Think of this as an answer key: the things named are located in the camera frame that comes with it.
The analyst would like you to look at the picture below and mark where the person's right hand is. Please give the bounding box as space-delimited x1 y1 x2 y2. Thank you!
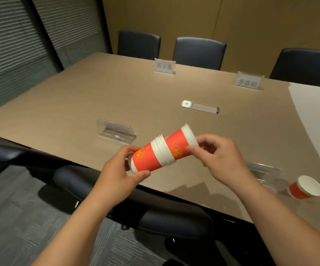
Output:
186 134 256 192

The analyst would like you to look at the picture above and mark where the person's left hand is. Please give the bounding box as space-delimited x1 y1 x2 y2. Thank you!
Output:
93 145 151 211

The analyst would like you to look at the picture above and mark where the red white-rimmed paper cup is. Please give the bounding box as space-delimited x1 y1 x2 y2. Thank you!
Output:
164 124 199 160
288 175 320 200

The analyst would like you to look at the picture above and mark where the stack of red paper cups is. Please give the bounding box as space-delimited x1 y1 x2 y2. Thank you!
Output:
128 134 177 174

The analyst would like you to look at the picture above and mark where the person's right forearm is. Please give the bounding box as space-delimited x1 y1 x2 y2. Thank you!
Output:
233 177 320 266

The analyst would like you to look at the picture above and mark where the person's left forearm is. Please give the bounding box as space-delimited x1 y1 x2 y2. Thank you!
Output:
31 188 117 266

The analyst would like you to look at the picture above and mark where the dark blue office chair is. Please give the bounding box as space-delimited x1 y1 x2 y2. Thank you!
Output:
117 30 161 61
53 165 215 242
173 37 227 71
269 48 320 88
0 132 76 170

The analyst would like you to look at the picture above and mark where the clear acrylic name card holder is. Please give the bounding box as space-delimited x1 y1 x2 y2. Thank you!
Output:
97 119 137 145
244 161 282 192

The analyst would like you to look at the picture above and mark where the acrylic holder with white card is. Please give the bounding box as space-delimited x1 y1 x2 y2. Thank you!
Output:
154 58 176 74
235 71 265 89

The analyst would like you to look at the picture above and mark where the grey window blind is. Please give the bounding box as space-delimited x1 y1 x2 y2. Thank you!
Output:
31 0 108 69
0 0 60 117

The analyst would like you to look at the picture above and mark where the table cable hatch cover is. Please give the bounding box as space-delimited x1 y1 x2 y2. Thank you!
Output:
190 101 221 114

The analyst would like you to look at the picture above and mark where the black window frame post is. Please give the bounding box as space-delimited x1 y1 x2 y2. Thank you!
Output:
21 0 65 73

